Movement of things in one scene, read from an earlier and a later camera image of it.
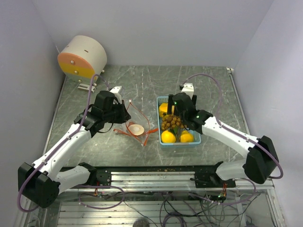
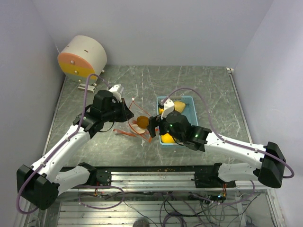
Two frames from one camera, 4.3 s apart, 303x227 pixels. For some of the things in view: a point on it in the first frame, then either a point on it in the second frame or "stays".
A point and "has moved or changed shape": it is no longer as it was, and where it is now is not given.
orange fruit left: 167,136 stays
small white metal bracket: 86,87 stays
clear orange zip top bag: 138,126 has moved or changed shape
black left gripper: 124,115 stays
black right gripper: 170,103 → 158,122
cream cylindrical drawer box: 82,57 stays
